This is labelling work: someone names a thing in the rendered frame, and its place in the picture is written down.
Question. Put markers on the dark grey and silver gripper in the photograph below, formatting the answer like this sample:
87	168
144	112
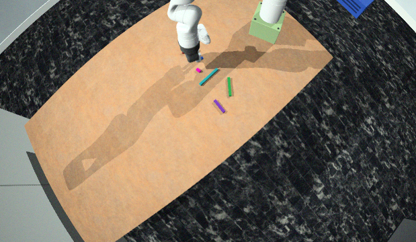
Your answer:
191	47

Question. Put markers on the turquoise rod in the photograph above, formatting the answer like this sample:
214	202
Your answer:
209	76

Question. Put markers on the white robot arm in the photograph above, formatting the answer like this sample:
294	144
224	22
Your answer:
188	15

